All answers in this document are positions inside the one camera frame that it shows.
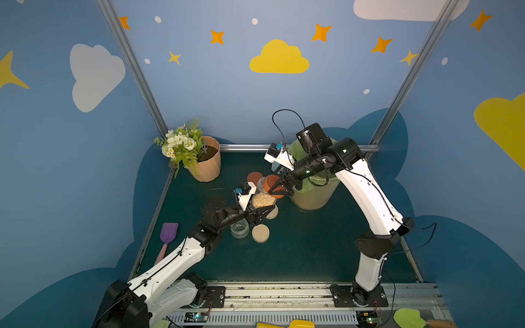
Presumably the red lid oatmeal jar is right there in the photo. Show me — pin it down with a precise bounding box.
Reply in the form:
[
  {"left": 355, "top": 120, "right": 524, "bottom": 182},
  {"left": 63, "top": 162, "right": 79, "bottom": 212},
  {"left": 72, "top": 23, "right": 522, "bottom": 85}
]
[
  {"left": 252, "top": 177, "right": 277, "bottom": 209},
  {"left": 247, "top": 172, "right": 264, "bottom": 185}
]

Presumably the light blue toy spatula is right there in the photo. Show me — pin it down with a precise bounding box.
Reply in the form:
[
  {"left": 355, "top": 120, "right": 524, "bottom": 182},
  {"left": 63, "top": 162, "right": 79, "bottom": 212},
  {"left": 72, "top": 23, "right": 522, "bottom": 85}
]
[{"left": 271, "top": 161, "right": 283, "bottom": 175}]

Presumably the yellow toy scoop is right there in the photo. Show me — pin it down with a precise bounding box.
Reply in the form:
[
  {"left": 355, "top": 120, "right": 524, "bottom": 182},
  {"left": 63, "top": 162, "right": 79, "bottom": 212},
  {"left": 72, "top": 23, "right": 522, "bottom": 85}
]
[{"left": 256, "top": 319, "right": 316, "bottom": 328}]

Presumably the terracotta flower pot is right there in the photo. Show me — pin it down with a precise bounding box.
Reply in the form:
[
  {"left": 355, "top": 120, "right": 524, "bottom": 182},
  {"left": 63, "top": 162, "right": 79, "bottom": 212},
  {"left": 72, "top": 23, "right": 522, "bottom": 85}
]
[{"left": 189, "top": 136, "right": 221, "bottom": 183}]

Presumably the aluminium front rail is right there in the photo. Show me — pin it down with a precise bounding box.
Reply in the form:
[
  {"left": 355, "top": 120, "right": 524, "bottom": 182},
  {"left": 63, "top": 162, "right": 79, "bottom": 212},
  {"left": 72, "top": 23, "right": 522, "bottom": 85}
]
[{"left": 163, "top": 282, "right": 454, "bottom": 327}]

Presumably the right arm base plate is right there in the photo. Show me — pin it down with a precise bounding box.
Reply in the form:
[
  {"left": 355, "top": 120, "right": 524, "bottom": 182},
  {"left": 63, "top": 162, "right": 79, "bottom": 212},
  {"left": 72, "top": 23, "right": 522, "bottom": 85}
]
[{"left": 329, "top": 284, "right": 388, "bottom": 308}]

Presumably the white flowers green plant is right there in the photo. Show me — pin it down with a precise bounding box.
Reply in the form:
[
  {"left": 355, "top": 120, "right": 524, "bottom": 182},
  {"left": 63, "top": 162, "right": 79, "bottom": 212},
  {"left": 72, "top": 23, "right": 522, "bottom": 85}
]
[{"left": 154, "top": 118, "right": 208, "bottom": 174}]

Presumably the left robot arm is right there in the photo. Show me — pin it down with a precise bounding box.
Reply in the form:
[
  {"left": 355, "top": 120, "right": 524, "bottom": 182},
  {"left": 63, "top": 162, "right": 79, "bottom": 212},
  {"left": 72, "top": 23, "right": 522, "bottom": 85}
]
[{"left": 92, "top": 197, "right": 275, "bottom": 327}]

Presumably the green toy spatula wooden handle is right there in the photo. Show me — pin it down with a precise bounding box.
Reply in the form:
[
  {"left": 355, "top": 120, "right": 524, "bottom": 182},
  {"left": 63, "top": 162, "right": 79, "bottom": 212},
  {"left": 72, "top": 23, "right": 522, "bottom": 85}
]
[{"left": 393, "top": 308, "right": 457, "bottom": 328}]

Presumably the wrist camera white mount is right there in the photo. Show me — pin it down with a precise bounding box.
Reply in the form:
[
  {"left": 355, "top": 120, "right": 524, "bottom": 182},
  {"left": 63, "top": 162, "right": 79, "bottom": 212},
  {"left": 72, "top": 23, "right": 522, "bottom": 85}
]
[
  {"left": 234, "top": 181, "right": 256, "bottom": 210},
  {"left": 264, "top": 143, "right": 295, "bottom": 171}
]

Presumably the purple pink toy spatula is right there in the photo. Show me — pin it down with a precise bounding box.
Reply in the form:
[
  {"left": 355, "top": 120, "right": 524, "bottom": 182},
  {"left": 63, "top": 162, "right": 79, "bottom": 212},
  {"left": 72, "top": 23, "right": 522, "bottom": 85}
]
[{"left": 155, "top": 222, "right": 179, "bottom": 265}]

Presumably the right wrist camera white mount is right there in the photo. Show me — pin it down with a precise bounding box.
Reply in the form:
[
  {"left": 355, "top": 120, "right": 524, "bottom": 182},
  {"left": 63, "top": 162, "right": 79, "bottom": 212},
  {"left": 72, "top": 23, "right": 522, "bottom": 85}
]
[{"left": 264, "top": 143, "right": 295, "bottom": 171}]

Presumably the red jar lid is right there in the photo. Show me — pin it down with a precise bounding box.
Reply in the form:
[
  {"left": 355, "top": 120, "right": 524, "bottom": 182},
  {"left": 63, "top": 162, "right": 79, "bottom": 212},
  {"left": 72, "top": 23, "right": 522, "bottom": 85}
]
[{"left": 262, "top": 174, "right": 285, "bottom": 199}]

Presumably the right controller board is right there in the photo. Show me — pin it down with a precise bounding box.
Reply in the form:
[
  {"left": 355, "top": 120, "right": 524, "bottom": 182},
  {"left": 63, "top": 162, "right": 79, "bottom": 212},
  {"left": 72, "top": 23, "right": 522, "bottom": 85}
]
[{"left": 356, "top": 312, "right": 380, "bottom": 328}]

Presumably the clear oatmeal jar front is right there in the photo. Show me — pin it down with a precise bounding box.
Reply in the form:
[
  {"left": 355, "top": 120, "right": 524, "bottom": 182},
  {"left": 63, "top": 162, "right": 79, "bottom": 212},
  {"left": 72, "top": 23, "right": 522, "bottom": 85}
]
[{"left": 231, "top": 219, "right": 250, "bottom": 239}]

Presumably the controller board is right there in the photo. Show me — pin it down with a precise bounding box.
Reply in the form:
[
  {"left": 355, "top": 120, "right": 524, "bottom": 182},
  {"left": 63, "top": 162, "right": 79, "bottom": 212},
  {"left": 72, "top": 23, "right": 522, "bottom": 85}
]
[
  {"left": 183, "top": 312, "right": 209, "bottom": 324},
  {"left": 356, "top": 312, "right": 380, "bottom": 328}
]

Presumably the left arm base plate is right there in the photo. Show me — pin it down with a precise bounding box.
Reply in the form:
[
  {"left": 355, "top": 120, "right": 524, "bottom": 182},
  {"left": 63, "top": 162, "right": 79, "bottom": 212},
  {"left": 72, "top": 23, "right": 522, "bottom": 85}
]
[{"left": 183, "top": 286, "right": 226, "bottom": 309}]

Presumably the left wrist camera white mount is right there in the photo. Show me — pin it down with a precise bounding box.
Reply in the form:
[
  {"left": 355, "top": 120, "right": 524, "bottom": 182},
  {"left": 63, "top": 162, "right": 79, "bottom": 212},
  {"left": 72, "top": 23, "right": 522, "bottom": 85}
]
[{"left": 234, "top": 181, "right": 256, "bottom": 210}]

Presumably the green toy tool left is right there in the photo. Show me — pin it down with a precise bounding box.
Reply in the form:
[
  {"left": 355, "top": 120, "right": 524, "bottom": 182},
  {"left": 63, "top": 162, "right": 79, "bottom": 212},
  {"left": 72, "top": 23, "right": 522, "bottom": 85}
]
[{"left": 153, "top": 320, "right": 171, "bottom": 328}]

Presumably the mesh bin green bag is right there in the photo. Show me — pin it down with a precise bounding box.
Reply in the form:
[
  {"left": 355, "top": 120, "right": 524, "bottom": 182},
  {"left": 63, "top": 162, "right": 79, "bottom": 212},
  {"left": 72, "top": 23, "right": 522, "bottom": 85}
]
[{"left": 286, "top": 137, "right": 356, "bottom": 212}]

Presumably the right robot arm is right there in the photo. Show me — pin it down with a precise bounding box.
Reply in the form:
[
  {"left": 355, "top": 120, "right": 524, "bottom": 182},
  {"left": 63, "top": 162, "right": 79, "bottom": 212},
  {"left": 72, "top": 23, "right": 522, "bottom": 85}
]
[{"left": 265, "top": 123, "right": 414, "bottom": 307}]

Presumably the beige jar lid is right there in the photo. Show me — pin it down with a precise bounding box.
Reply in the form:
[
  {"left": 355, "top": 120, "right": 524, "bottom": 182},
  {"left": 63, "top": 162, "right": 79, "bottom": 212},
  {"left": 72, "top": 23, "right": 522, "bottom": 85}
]
[
  {"left": 252, "top": 224, "right": 270, "bottom": 243},
  {"left": 266, "top": 205, "right": 278, "bottom": 219}
]

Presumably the left controller board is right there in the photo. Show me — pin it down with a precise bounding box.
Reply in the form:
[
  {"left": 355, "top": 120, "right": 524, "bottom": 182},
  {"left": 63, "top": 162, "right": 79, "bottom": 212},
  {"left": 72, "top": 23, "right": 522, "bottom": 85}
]
[{"left": 183, "top": 312, "right": 209, "bottom": 324}]

